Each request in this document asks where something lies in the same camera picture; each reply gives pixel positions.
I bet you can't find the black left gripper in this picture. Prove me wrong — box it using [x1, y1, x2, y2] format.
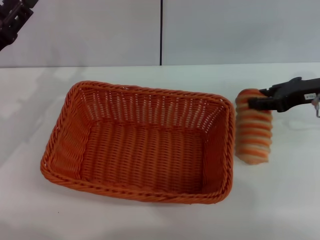
[0, 0, 39, 52]

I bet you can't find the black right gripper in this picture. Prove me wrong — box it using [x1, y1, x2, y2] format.
[247, 76, 320, 113]

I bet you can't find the striped orange white bread roll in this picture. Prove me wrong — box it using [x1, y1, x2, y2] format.
[234, 87, 273, 166]

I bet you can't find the orange woven plastic basket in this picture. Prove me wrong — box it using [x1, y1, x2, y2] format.
[39, 80, 236, 207]

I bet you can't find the grey metal hook with cable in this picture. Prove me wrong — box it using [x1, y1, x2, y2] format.
[311, 97, 320, 119]

